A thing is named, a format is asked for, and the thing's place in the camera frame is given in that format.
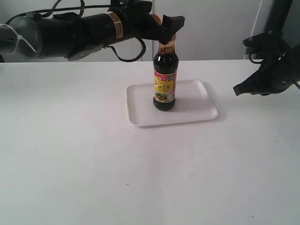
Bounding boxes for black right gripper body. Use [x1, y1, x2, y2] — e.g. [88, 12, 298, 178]
[242, 34, 300, 91]

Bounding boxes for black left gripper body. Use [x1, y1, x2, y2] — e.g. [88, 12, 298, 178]
[110, 0, 162, 41]

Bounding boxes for soy sauce bottle gold cap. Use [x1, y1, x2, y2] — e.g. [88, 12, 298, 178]
[150, 14, 179, 112]

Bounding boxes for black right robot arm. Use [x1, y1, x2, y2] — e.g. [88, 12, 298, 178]
[233, 0, 300, 96]

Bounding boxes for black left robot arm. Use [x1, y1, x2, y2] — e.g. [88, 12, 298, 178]
[0, 0, 185, 61]

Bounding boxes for white cabinet doors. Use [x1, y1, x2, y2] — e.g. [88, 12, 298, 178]
[0, 0, 273, 62]

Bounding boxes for white plastic tray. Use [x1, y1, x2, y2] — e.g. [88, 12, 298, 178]
[126, 79, 219, 127]

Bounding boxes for dark vertical post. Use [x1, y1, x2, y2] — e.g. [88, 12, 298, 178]
[254, 0, 293, 60]

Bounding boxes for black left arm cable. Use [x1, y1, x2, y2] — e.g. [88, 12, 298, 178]
[0, 0, 147, 63]

